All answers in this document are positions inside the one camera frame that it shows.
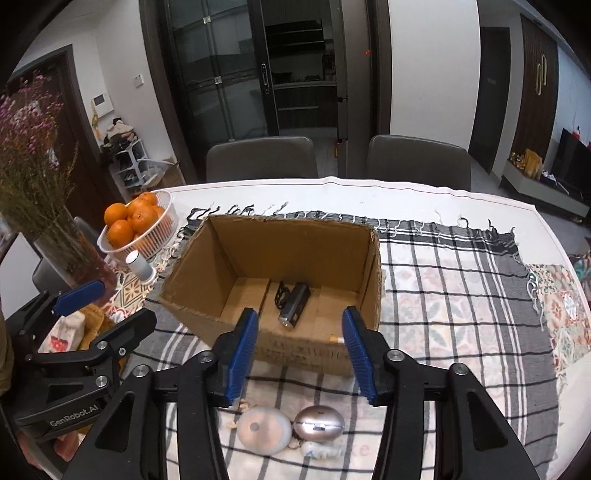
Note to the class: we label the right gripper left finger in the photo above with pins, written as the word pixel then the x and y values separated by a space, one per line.
pixel 127 440

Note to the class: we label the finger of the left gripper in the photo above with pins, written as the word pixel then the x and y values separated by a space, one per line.
pixel 64 304
pixel 124 329

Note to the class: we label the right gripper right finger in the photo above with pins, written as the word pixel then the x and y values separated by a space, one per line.
pixel 473 438

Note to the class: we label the round white deer night light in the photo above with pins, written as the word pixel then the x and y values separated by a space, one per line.
pixel 262 430

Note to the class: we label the silver egg-shaped device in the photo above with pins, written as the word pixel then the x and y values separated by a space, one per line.
pixel 319 424

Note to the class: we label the white strawberry cloth bag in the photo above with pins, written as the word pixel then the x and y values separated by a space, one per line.
pixel 66 335

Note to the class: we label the woven straw tissue box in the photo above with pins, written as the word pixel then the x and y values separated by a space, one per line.
pixel 96 323

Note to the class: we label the glass vase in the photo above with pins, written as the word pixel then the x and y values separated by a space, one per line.
pixel 68 260

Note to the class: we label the small white cylinder speaker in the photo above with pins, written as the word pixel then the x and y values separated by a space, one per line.
pixel 140 267

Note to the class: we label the orange front left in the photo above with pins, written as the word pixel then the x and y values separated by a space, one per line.
pixel 120 233

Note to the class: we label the orange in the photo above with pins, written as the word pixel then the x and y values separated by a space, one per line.
pixel 148 197
pixel 120 233
pixel 143 218
pixel 114 213

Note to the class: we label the white plastic fruit basket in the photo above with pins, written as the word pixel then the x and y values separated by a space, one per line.
pixel 149 243

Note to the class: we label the orange centre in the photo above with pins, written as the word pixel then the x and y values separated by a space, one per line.
pixel 143 218

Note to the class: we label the orange top left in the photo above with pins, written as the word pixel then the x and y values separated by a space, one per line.
pixel 114 213

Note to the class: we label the dried pink flowers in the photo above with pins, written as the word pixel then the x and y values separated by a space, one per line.
pixel 35 179

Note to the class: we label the orange back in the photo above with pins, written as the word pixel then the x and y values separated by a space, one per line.
pixel 148 197

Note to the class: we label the grey plaid tablecloth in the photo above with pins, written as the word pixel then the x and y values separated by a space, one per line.
pixel 451 294

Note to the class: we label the black cylindrical flashlight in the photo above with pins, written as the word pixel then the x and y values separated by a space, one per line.
pixel 291 303

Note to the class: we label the patterned floral table runner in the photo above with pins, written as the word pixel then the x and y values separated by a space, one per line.
pixel 564 316

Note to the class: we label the brown cardboard box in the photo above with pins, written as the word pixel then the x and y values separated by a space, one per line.
pixel 237 262

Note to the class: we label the left grey dining chair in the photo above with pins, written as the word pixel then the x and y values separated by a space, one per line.
pixel 274 157

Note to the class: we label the grey dining chair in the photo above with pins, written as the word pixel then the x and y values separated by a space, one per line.
pixel 407 159
pixel 274 157

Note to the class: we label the white tv cabinet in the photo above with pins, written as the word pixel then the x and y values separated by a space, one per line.
pixel 541 192

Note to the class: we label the glass sliding door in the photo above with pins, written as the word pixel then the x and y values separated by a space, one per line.
pixel 242 70

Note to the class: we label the right grey dining chair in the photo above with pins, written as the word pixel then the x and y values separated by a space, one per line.
pixel 407 159

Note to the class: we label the dark wooden door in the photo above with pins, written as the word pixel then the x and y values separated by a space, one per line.
pixel 539 92

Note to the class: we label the white whale keychain figure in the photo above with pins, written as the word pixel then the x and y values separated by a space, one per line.
pixel 317 450

